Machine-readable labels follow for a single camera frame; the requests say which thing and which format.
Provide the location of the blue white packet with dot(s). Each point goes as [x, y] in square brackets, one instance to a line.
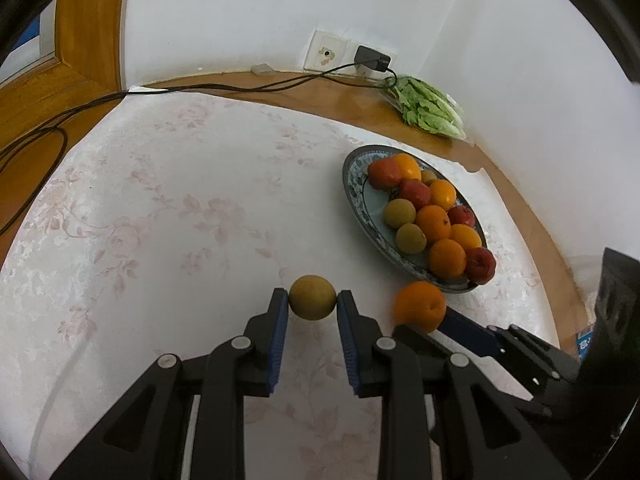
[585, 344]

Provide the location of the black power adapter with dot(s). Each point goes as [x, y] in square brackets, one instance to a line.
[370, 56]

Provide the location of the blue patterned ceramic plate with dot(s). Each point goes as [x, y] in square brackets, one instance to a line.
[372, 207]

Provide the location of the white floral table mat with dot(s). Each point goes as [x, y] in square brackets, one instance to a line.
[175, 260]

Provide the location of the orange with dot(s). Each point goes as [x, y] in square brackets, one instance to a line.
[433, 223]
[447, 258]
[419, 306]
[409, 166]
[467, 236]
[443, 194]

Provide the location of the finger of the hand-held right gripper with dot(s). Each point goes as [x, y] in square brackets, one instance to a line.
[417, 335]
[470, 332]

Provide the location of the yellow-green pear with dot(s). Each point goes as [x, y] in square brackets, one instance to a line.
[411, 238]
[399, 212]
[312, 296]
[428, 177]

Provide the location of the bagged romaine lettuce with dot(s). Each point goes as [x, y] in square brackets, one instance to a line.
[430, 110]

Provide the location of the stained white wall socket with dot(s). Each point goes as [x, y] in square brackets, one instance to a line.
[317, 60]

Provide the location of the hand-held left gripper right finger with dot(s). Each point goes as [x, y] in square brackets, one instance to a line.
[348, 340]

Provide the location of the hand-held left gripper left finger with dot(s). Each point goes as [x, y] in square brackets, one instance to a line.
[277, 340]

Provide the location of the red apple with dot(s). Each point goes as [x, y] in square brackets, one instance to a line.
[384, 172]
[462, 215]
[480, 265]
[415, 192]

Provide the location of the wooden framed window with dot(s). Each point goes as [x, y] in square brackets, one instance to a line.
[95, 25]

